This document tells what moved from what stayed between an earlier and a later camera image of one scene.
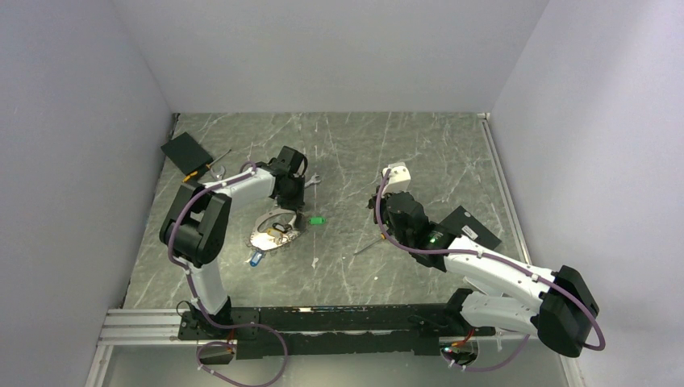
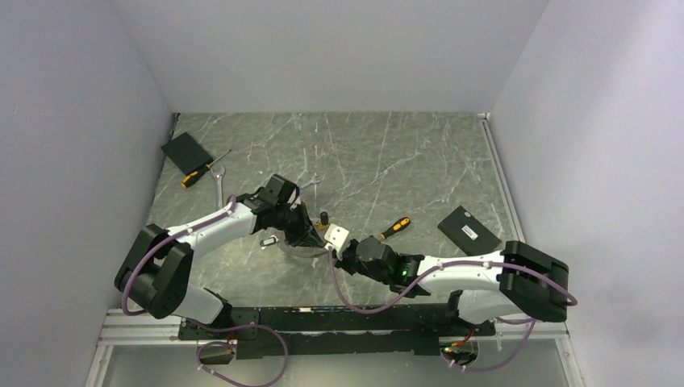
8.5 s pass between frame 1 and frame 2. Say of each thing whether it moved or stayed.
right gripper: moved
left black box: stayed
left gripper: moved
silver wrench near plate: stayed
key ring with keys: moved
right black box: stayed
